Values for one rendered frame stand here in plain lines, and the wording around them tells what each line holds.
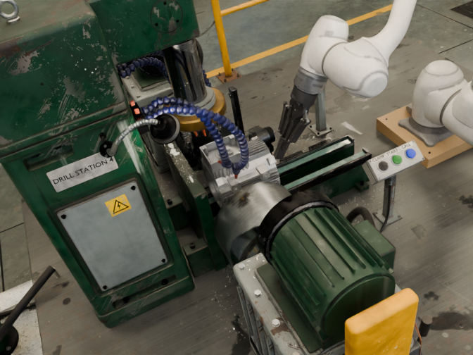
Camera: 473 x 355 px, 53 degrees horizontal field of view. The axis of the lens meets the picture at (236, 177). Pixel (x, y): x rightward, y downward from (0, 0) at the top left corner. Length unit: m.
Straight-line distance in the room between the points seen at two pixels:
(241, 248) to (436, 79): 0.95
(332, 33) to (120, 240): 0.79
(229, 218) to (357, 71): 0.49
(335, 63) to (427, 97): 0.62
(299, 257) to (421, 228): 0.83
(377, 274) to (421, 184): 0.98
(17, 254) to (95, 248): 1.92
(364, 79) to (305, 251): 0.50
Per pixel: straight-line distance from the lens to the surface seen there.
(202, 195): 1.33
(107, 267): 1.35
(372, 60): 1.23
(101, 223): 1.24
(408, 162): 1.51
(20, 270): 3.10
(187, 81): 1.25
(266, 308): 1.04
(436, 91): 1.80
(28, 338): 2.19
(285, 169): 1.69
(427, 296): 1.51
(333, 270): 0.85
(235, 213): 1.25
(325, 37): 1.33
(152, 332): 1.51
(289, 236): 0.92
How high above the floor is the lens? 2.04
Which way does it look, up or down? 41 degrees down
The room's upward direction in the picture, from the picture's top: 12 degrees counter-clockwise
